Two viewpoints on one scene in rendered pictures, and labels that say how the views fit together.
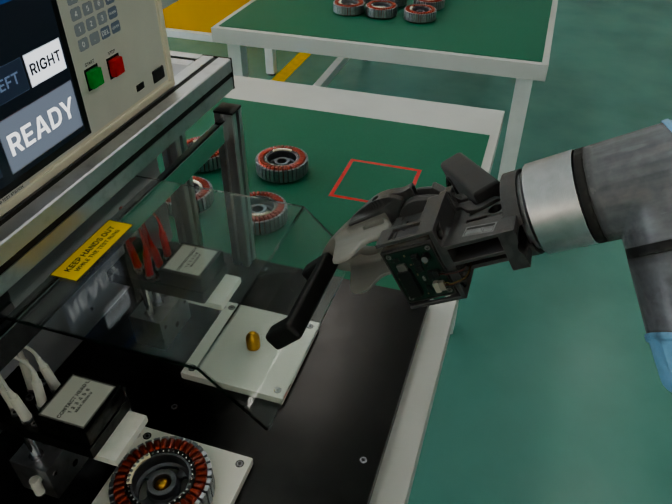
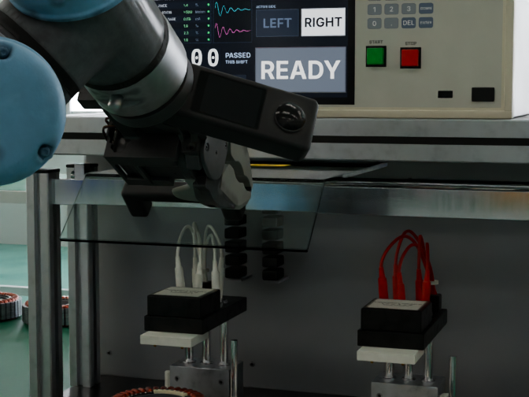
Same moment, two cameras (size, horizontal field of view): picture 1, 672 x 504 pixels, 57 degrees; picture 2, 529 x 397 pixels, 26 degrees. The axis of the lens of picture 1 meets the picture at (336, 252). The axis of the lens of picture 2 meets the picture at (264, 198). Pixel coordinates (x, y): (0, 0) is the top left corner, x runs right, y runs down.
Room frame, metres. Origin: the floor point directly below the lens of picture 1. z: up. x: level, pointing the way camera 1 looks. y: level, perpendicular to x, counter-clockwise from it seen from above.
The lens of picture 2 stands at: (0.51, -1.00, 1.14)
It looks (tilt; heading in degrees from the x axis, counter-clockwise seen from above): 5 degrees down; 90
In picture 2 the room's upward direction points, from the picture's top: straight up
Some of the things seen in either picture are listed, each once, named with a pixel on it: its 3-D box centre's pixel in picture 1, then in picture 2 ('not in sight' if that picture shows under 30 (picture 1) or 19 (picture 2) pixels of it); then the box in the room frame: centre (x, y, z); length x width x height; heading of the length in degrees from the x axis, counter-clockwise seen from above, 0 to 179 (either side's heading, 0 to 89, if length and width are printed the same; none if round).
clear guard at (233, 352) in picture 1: (163, 275); (238, 198); (0.48, 0.17, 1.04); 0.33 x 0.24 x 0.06; 72
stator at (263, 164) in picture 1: (282, 163); not in sight; (1.16, 0.12, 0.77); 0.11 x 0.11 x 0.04
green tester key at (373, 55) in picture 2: (93, 77); (375, 56); (0.62, 0.25, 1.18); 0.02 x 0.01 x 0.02; 162
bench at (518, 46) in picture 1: (419, 58); not in sight; (2.83, -0.39, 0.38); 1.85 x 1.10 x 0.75; 162
